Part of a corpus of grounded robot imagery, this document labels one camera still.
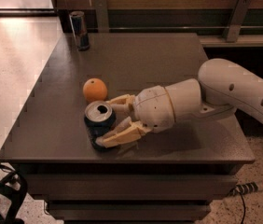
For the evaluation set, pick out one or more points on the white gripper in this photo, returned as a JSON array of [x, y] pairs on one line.
[[152, 108]]

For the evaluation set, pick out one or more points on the right metal bracket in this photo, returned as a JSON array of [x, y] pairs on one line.
[[232, 31]]

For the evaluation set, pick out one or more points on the orange fruit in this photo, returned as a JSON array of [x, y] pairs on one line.
[[94, 89]]

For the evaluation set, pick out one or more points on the silver blue redbull can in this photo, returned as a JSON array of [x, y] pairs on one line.
[[79, 28]]

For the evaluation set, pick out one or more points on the grey drawer cabinet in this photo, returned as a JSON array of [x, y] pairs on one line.
[[165, 177]]

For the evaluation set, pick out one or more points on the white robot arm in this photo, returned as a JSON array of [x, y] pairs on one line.
[[221, 86]]

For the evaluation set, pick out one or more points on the metal bracket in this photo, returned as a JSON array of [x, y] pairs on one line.
[[102, 16], [232, 31]]

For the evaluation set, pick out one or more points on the blue pepsi can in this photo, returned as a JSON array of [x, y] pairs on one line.
[[99, 118]]

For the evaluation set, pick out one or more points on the left metal bracket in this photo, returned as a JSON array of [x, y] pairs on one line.
[[102, 16]]

